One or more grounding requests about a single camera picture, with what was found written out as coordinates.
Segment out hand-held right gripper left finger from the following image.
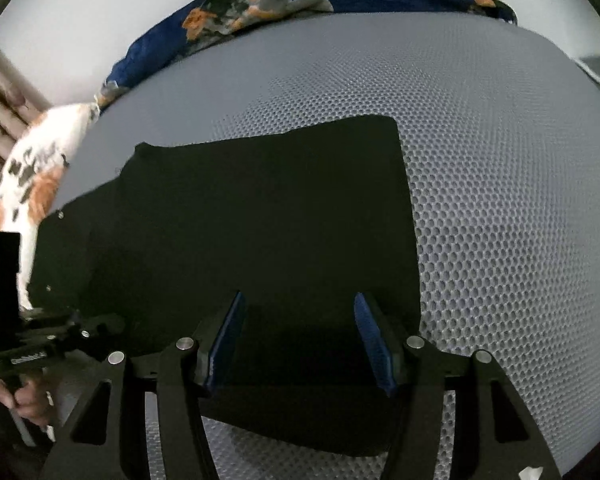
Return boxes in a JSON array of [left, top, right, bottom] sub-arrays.
[[39, 290, 247, 480]]

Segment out beige pleated curtain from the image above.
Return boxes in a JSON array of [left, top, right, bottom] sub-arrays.
[[0, 40, 51, 221]]

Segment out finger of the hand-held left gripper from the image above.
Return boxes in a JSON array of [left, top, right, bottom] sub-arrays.
[[67, 311, 128, 361]]

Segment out white floral pillow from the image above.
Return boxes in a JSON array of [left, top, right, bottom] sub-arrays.
[[0, 101, 102, 311]]

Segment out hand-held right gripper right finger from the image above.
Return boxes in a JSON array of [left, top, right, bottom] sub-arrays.
[[354, 291, 563, 480]]

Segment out person's left hand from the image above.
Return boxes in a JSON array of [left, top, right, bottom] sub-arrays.
[[0, 372, 56, 428]]

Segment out black pants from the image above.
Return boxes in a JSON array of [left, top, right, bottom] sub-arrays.
[[26, 115, 423, 458]]

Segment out grey mesh bed mattress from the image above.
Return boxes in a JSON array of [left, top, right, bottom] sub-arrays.
[[25, 7, 600, 480]]

